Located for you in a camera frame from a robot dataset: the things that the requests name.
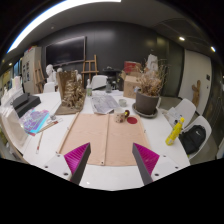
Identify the colourful purple book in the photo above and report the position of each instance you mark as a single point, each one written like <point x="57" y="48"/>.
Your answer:
<point x="33" y="120"/>

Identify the ceiling strip light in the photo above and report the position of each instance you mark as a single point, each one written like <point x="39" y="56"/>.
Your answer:
<point x="43" y="16"/>

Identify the roll of tape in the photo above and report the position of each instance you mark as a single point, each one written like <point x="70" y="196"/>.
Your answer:
<point x="122" y="103"/>

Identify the black box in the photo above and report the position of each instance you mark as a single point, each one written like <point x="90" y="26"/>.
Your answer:
<point x="26" y="103"/>

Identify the flat round red coaster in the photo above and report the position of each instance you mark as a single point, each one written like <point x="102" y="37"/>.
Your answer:
<point x="132" y="120"/>

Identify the white wrapped statue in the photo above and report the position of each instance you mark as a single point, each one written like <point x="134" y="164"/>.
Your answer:
<point x="152" y="62"/>

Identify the white cabinet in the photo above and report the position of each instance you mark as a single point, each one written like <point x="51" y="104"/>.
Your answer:
<point x="30" y="66"/>

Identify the dried plant in grey pot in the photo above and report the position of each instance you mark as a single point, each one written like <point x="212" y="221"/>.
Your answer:
<point x="146" y="102"/>

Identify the red box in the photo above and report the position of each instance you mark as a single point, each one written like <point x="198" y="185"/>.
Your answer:
<point x="131" y="66"/>

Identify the brown cardboard box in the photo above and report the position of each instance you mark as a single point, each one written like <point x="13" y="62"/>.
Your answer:
<point x="130" y="86"/>

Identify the printed paper sheet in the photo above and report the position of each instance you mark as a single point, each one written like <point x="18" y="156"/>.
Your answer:
<point x="103" y="104"/>

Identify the grey plant saucer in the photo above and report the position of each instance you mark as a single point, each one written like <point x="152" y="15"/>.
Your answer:
<point x="144" y="115"/>

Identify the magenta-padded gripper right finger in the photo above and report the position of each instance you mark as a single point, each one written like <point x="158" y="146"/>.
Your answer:
<point x="146" y="158"/>

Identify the yellow drink bottle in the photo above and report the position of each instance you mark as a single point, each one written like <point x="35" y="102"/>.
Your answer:
<point x="175" y="131"/>

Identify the stack of papers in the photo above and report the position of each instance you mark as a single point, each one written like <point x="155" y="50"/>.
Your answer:
<point x="173" y="116"/>

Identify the round ceiling spotlight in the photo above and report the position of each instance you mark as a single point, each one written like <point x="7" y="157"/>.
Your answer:
<point x="212" y="49"/>
<point x="181" y="38"/>

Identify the black wall screen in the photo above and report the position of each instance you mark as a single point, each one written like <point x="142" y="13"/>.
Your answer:
<point x="65" y="50"/>

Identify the white plaster bust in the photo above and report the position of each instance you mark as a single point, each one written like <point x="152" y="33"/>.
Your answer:
<point x="51" y="75"/>

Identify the wooden mannequin figure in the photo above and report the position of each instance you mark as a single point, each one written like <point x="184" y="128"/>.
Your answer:
<point x="196" y="93"/>

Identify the black backpack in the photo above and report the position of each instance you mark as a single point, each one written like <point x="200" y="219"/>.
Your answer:
<point x="192" y="139"/>

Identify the wooden easel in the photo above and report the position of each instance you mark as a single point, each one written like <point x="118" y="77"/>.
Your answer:
<point x="38" y="77"/>
<point x="90" y="71"/>

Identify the brown carved sculpture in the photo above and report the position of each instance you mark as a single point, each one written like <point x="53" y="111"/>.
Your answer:
<point x="71" y="95"/>

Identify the beige spotted mug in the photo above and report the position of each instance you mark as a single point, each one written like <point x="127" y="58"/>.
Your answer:
<point x="119" y="115"/>

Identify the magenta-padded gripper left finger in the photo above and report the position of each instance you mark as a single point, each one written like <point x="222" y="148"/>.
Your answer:
<point x="76" y="158"/>

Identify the white plaster figure statue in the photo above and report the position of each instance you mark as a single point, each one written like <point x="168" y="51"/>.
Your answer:
<point x="78" y="76"/>

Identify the small green spray bottle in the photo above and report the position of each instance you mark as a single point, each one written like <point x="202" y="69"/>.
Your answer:
<point x="89" y="90"/>

